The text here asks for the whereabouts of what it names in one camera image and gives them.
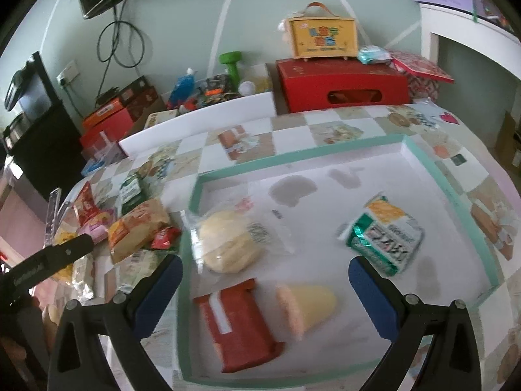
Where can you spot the person's left hand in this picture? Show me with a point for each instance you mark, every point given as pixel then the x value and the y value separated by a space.
pixel 17 353

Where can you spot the white wall socket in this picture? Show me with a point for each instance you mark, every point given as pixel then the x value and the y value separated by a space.
pixel 68 74

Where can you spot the black coffee machine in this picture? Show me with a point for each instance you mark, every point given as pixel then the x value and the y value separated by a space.
pixel 32 94

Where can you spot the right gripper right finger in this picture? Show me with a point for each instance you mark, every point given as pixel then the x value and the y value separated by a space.
pixel 385 305

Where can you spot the yellow handled gift box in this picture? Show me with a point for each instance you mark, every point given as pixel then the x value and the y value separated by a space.
pixel 317 32

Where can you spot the colourful toy pile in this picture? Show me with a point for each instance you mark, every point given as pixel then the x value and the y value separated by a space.
pixel 208 92

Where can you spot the white tray with green rim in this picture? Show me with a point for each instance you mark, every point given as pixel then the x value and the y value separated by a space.
pixel 298 202

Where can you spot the green white seaweed packet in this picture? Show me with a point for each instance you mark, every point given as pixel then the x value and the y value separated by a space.
pixel 384 234

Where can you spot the red gift box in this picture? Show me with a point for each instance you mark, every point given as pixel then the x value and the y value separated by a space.
pixel 330 83

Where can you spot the red patterned gift bag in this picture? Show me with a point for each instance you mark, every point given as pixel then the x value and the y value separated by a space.
pixel 423 76

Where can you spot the small red candy packet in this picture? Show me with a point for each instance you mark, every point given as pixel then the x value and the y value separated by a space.
pixel 166 239

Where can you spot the orange jelly cup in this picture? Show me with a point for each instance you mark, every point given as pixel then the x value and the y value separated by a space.
pixel 305 306

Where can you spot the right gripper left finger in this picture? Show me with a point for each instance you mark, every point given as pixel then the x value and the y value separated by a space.
pixel 142 308

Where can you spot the red peanut snack packet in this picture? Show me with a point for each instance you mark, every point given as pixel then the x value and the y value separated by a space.
pixel 84 205

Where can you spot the red-brown snack packet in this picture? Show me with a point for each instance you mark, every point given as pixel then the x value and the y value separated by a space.
pixel 241 335

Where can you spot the green dumbbell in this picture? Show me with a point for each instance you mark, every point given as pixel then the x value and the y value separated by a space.
pixel 230 61

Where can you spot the green white snack packet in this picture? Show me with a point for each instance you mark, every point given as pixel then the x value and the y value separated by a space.
pixel 132 193

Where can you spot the clear-wrapped round bun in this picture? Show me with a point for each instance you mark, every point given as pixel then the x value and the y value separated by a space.
pixel 229 240

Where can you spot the light blue tissue pack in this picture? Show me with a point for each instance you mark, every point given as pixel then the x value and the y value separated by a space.
pixel 372 55

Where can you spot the orange flat box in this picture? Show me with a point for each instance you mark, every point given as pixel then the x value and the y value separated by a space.
pixel 119 101

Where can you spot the red carton box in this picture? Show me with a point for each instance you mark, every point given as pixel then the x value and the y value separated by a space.
pixel 120 123

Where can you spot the clear plastic storage box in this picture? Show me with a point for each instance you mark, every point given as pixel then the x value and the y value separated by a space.
pixel 101 151

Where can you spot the silver white snack packet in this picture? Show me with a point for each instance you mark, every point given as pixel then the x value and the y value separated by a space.
pixel 83 277

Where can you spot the yellow cake packet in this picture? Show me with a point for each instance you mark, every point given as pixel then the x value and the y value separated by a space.
pixel 68 248

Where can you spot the white foam board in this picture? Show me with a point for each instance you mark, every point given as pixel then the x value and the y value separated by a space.
pixel 221 115

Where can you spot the pink swiss roll packet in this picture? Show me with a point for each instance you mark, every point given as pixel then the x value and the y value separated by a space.
pixel 98 226

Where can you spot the tan orange bread packet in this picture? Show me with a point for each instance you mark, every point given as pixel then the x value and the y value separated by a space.
pixel 133 230

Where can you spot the green striped cracker packet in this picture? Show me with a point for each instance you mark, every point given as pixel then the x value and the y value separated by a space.
pixel 137 266

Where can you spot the blue water bottle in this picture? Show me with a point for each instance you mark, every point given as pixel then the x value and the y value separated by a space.
pixel 182 90

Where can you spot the black cabinet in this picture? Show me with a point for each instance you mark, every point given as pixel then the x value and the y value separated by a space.
pixel 49 152

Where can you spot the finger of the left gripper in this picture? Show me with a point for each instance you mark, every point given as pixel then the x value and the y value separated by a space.
pixel 30 272

